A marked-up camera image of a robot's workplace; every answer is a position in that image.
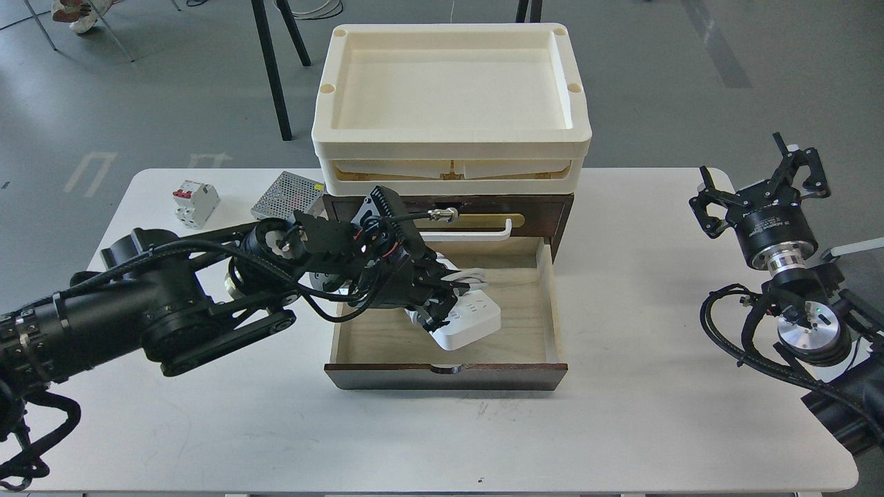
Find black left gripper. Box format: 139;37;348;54
307;238;488;338

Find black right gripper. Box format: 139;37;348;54
689;132;832;270

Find white power strip with cable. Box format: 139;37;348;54
429;257;501;351

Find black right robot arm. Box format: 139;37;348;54
689;133;882;456

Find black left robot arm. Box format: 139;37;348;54
2;212;486;491

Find open wooden drawer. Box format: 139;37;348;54
325;237;568;391

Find cream plastic tray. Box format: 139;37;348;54
311;23;593;196

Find metal mesh power supply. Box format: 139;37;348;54
251;172;326;220

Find black stand legs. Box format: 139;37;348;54
251;0;313;142

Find white red circuit breaker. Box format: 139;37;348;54
173;180;219;229

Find white drawer handle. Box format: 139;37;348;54
420;217;512;242

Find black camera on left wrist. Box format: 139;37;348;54
351;186;460;258

